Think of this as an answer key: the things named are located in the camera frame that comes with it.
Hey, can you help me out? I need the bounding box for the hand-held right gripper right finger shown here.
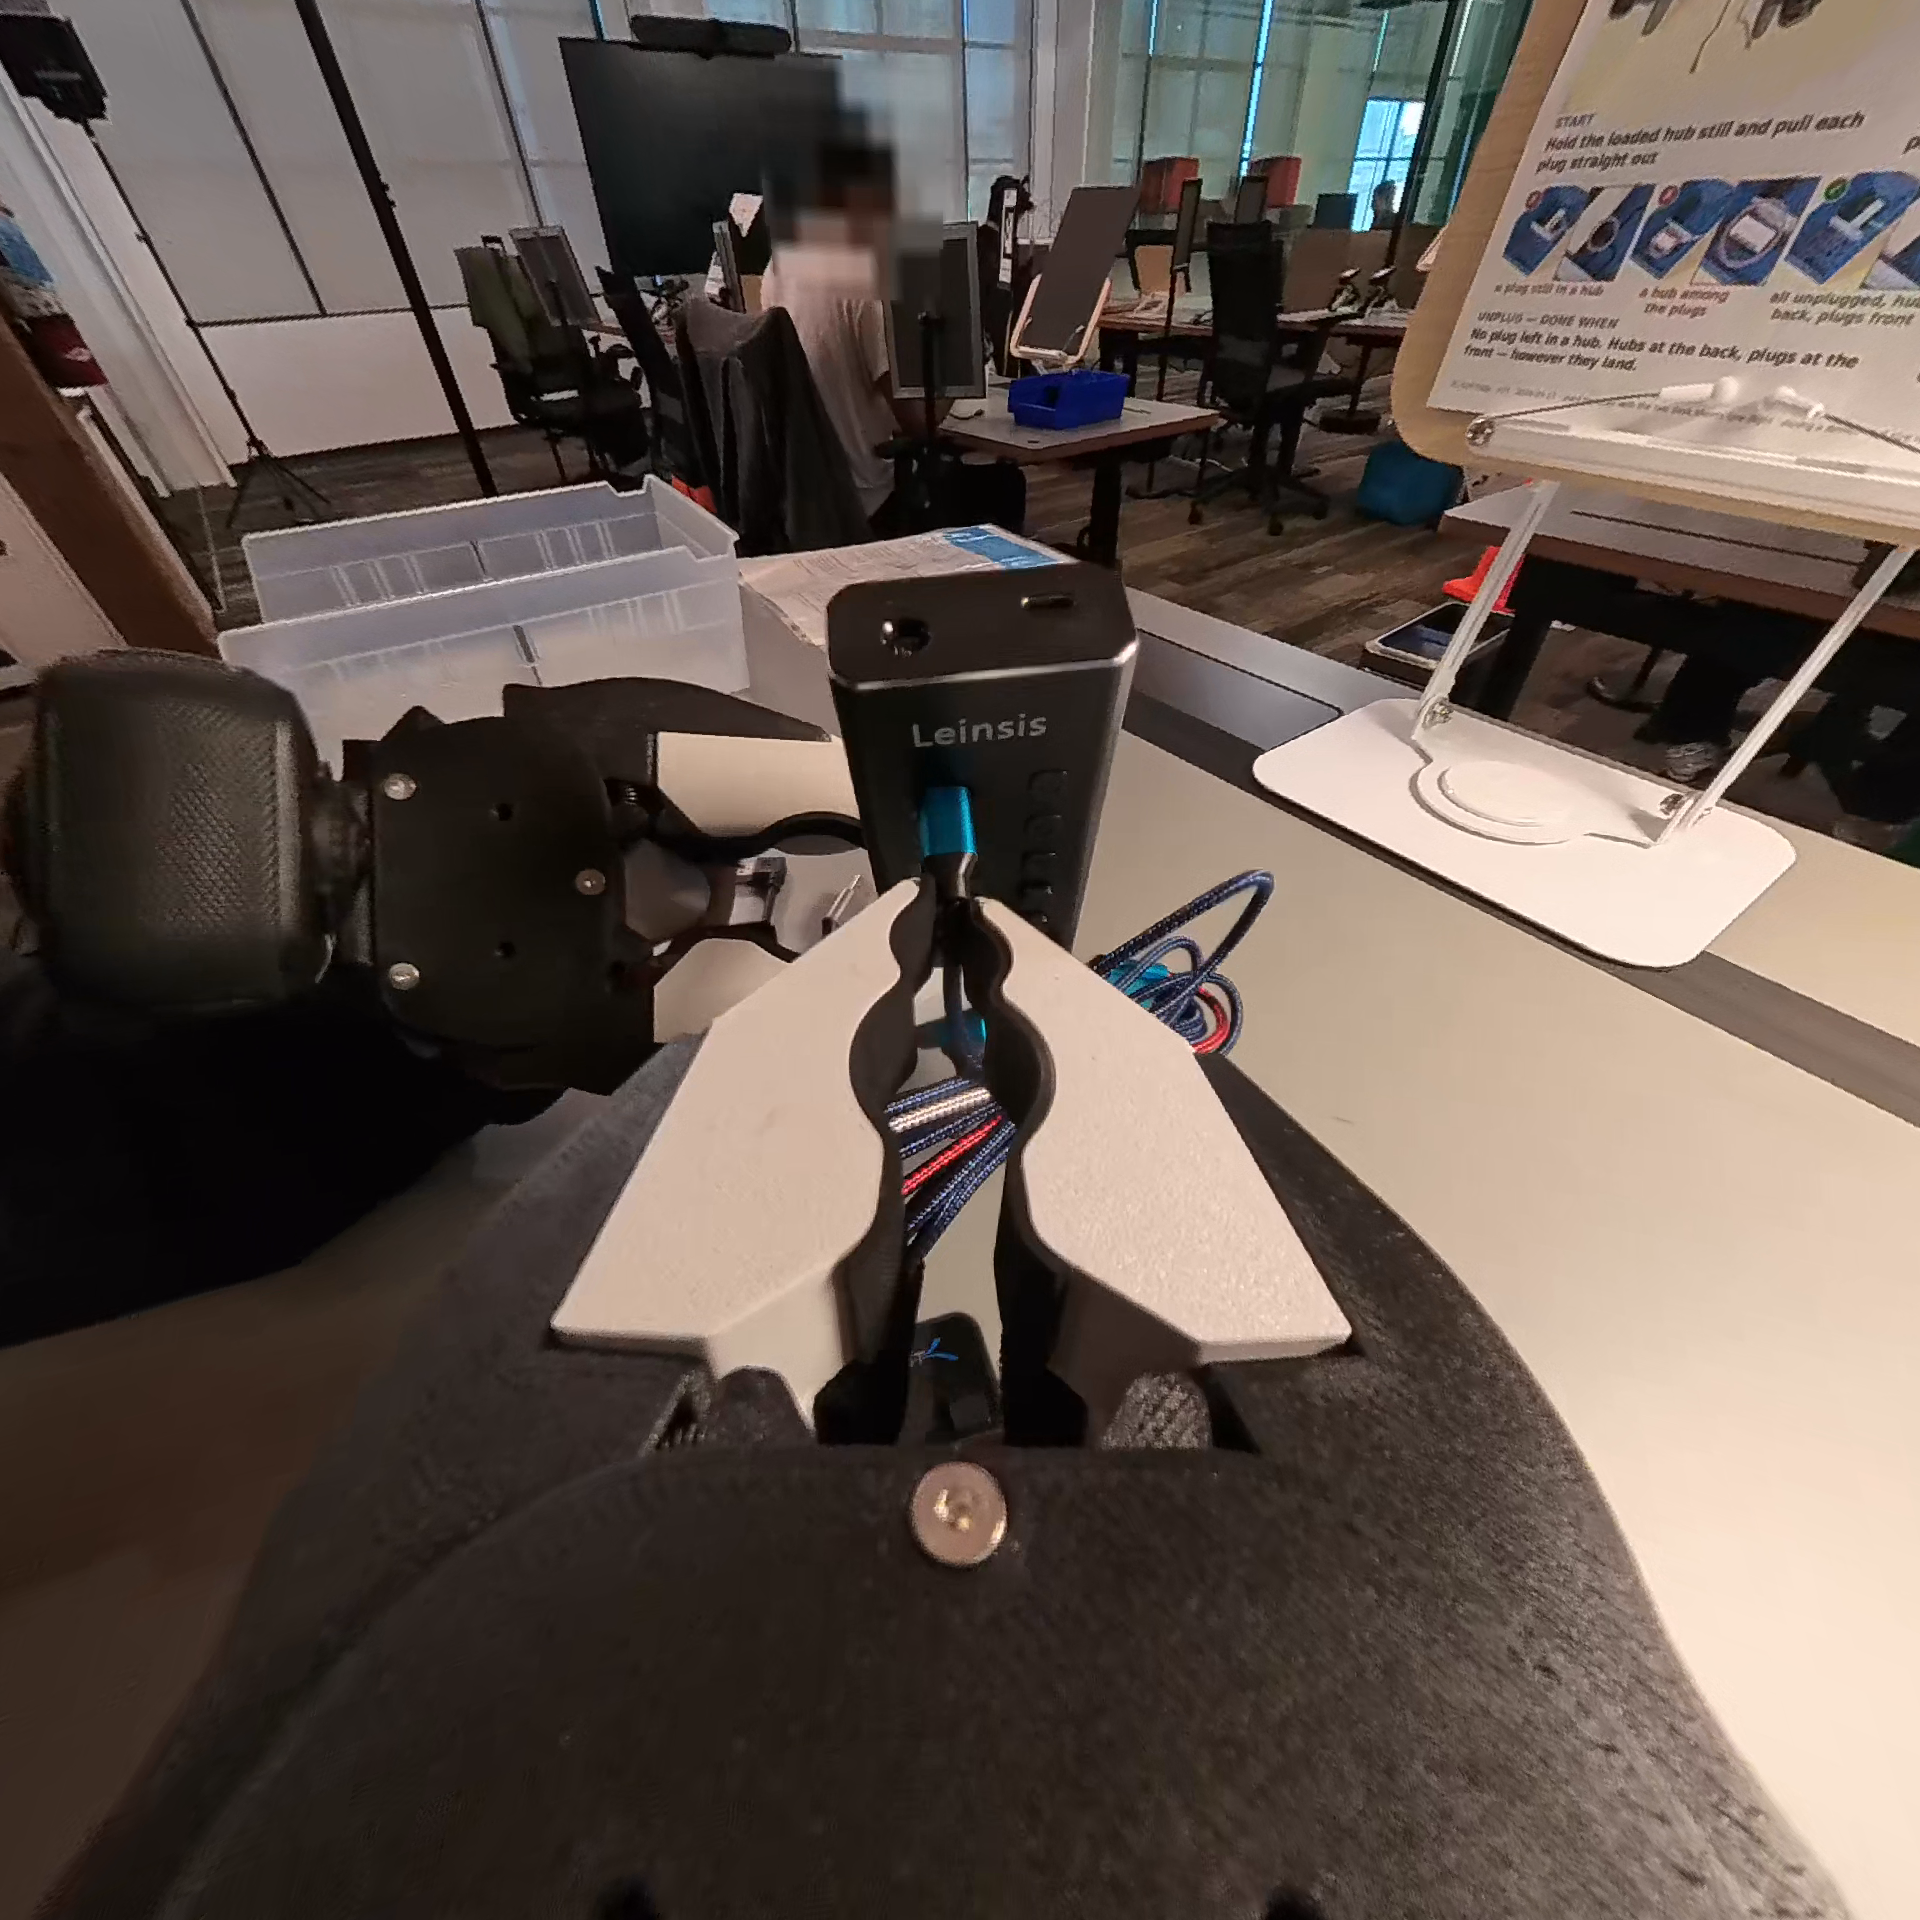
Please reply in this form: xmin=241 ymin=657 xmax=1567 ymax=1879
xmin=954 ymin=894 xmax=1354 ymax=1452

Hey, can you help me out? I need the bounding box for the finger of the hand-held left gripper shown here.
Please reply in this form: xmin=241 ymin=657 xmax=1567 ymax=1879
xmin=502 ymin=675 xmax=836 ymax=816
xmin=616 ymin=839 xmax=802 ymax=972

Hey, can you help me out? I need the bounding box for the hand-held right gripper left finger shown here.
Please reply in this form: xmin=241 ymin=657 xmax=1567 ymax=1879
xmin=548 ymin=878 xmax=944 ymax=1449

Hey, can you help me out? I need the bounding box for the dark grey usb hub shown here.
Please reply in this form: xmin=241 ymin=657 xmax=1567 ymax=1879
xmin=827 ymin=567 xmax=1137 ymax=949

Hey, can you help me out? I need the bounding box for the printed paper sheet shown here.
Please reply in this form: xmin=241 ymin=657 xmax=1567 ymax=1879
xmin=738 ymin=526 xmax=1079 ymax=695

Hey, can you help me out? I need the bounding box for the clear plastic bin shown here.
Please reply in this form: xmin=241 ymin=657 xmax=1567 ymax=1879
xmin=216 ymin=541 xmax=750 ymax=743
xmin=237 ymin=477 xmax=741 ymax=619

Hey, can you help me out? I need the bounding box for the dark jacket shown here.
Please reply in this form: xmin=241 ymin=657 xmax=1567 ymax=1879
xmin=671 ymin=297 xmax=875 ymax=559

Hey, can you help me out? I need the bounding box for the grey office chair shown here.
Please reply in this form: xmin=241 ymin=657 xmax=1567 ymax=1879
xmin=454 ymin=224 xmax=650 ymax=484

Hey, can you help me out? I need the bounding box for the white document stand wooden board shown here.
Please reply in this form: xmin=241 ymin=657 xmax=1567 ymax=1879
xmin=1250 ymin=0 xmax=1920 ymax=969

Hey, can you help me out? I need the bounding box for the small blue bin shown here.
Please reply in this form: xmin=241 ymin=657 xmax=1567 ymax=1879
xmin=1010 ymin=368 xmax=1128 ymax=434

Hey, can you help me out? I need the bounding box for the black tripod stand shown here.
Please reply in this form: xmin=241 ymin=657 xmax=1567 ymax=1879
xmin=290 ymin=0 xmax=502 ymax=496

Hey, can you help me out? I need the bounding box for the wooden office desk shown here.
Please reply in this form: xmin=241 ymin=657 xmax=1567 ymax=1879
xmin=937 ymin=391 xmax=1225 ymax=567

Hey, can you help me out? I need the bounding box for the black tv monitor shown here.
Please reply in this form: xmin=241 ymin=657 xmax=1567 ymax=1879
xmin=558 ymin=32 xmax=844 ymax=283

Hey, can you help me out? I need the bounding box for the tablet with stand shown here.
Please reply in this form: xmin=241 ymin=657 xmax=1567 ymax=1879
xmin=1010 ymin=184 xmax=1146 ymax=377

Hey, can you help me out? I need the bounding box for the smartphone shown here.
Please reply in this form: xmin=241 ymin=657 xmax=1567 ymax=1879
xmin=1366 ymin=600 xmax=1505 ymax=673

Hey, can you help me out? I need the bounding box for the black office chair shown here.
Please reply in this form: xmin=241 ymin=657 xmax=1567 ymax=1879
xmin=1193 ymin=222 xmax=1359 ymax=534

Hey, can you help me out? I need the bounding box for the teal bag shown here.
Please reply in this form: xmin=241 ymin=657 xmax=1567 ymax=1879
xmin=1359 ymin=436 xmax=1467 ymax=528

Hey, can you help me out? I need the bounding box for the printed instruction sheet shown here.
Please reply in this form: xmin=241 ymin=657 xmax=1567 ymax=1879
xmin=1423 ymin=0 xmax=1920 ymax=422

